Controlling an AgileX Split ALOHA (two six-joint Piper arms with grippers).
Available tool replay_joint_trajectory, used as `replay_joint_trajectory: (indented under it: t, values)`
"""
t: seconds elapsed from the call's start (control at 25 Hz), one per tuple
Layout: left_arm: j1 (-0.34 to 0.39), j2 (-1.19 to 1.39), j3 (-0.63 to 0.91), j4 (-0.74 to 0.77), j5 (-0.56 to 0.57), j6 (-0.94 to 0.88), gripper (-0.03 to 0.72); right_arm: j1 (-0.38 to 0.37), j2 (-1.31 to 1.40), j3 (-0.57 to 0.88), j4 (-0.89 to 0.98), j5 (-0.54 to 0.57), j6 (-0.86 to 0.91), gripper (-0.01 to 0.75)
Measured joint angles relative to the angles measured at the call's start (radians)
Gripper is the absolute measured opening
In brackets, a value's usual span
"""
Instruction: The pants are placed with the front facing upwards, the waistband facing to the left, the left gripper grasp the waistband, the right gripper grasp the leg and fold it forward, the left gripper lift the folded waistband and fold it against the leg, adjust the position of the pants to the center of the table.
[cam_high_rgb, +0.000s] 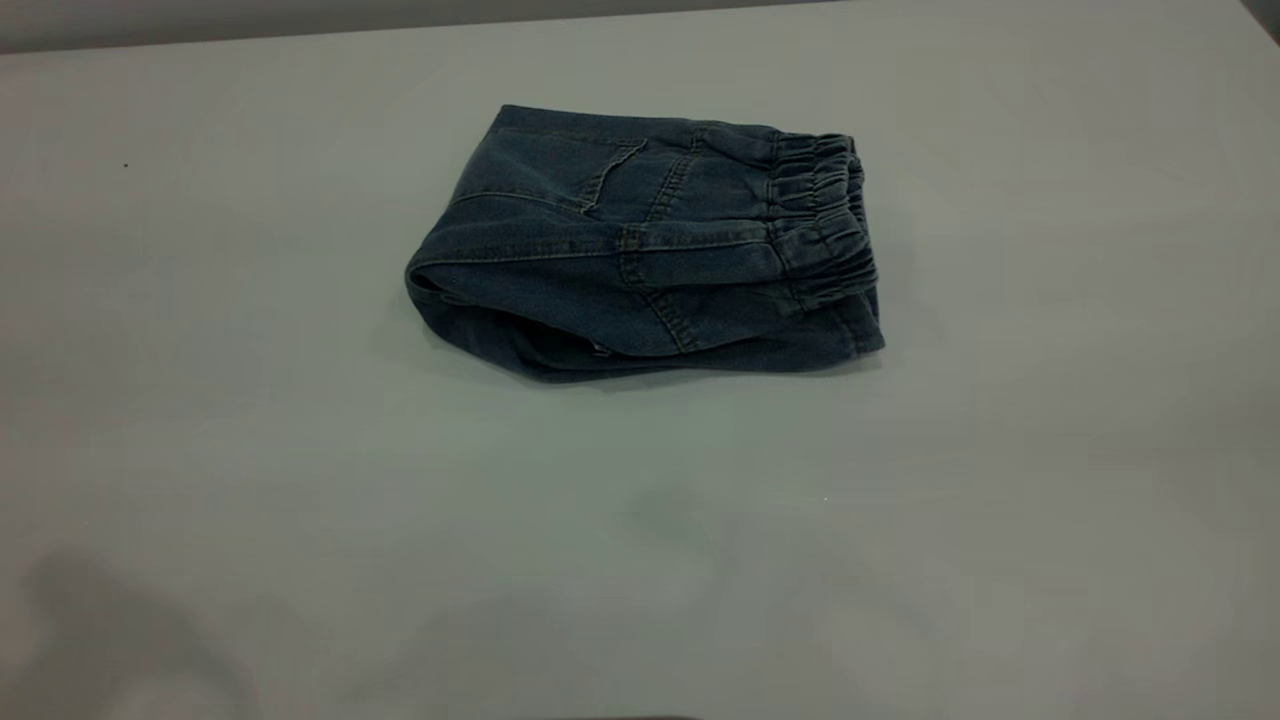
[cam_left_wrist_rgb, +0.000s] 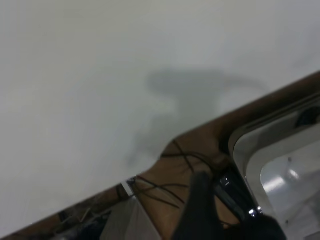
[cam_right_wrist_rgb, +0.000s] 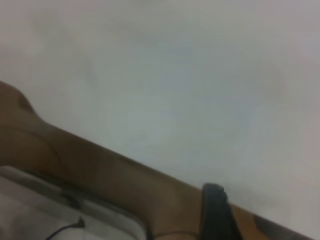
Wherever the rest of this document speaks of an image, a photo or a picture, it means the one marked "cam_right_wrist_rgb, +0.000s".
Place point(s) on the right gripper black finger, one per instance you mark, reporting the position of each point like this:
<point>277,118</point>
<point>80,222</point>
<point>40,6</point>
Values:
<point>215,215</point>

